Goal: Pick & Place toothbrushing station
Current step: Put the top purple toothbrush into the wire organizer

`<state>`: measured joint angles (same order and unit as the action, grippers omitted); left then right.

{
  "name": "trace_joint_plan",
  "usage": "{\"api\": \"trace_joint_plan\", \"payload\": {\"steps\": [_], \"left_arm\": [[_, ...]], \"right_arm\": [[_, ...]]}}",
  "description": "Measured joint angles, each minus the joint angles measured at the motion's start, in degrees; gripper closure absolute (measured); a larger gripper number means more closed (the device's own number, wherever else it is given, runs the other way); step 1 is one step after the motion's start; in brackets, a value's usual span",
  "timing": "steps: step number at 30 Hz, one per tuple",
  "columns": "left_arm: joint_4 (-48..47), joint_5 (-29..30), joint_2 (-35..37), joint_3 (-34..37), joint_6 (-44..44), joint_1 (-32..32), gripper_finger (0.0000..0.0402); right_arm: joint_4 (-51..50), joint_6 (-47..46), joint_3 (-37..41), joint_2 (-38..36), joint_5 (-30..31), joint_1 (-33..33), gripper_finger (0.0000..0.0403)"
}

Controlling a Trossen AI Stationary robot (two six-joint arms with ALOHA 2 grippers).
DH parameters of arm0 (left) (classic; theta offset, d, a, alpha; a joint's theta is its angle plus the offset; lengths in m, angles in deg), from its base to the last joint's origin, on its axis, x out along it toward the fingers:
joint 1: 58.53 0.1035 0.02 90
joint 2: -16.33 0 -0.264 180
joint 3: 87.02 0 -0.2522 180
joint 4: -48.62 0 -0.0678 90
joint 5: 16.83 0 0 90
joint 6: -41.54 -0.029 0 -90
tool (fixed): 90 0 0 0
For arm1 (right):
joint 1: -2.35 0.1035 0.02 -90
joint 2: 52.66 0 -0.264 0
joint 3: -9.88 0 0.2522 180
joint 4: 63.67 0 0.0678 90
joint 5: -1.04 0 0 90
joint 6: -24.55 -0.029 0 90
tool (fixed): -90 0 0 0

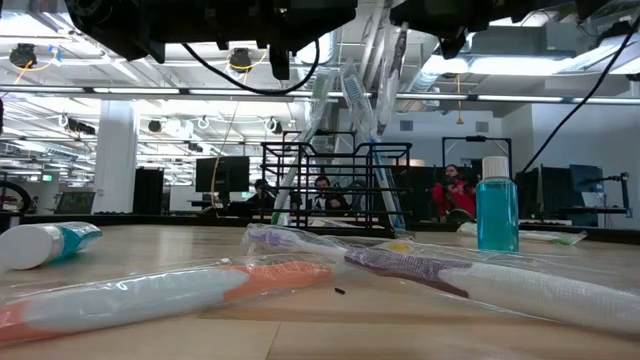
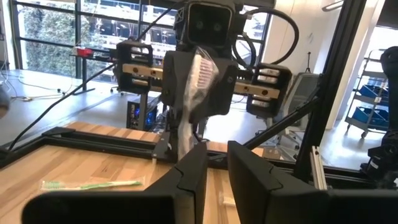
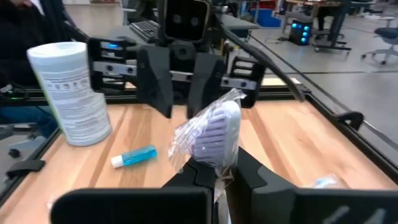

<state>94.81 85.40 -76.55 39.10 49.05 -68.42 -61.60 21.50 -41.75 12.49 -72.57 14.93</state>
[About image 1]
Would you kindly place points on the black ceiling device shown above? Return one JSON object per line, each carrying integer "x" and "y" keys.
{"x": 22, "y": 54}
{"x": 240, "y": 59}

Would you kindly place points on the silver ventilation duct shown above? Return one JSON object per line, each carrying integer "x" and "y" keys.
{"x": 327, "y": 50}

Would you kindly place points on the black cabinet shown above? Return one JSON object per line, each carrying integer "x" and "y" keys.
{"x": 148, "y": 190}

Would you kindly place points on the dark laptop screen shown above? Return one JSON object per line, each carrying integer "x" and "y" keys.
{"x": 75, "y": 202}

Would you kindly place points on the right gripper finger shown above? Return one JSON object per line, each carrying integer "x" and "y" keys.
{"x": 420, "y": 11}

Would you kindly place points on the black rig frame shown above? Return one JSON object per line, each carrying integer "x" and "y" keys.
{"x": 475, "y": 138}

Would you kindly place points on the purple toothbrush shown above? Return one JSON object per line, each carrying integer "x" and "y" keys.
{"x": 500, "y": 285}

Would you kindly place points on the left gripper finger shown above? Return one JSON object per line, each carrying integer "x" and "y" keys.
{"x": 325, "y": 12}

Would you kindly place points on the white teal toothpaste tube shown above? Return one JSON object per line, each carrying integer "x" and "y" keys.
{"x": 35, "y": 245}

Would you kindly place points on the green exit sign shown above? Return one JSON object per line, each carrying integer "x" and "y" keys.
{"x": 47, "y": 177}

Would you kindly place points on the person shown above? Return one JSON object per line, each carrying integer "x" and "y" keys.
{"x": 325, "y": 195}
{"x": 260, "y": 192}
{"x": 457, "y": 195}

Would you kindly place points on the blue mouthwash bottle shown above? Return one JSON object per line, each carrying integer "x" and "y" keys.
{"x": 497, "y": 215}

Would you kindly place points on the black computer monitor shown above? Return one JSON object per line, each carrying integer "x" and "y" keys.
{"x": 542, "y": 192}
{"x": 222, "y": 174}

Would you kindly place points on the blue-bristled toothbrush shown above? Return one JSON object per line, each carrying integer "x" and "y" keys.
{"x": 354, "y": 92}

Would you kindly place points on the orange toothbrush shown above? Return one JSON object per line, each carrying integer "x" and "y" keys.
{"x": 150, "y": 295}

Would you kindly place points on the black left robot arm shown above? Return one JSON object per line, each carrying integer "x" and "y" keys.
{"x": 115, "y": 25}

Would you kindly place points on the white building column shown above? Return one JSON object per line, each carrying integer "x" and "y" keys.
{"x": 115, "y": 155}

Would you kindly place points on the blue partition panel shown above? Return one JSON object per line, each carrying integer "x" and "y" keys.
{"x": 585, "y": 190}

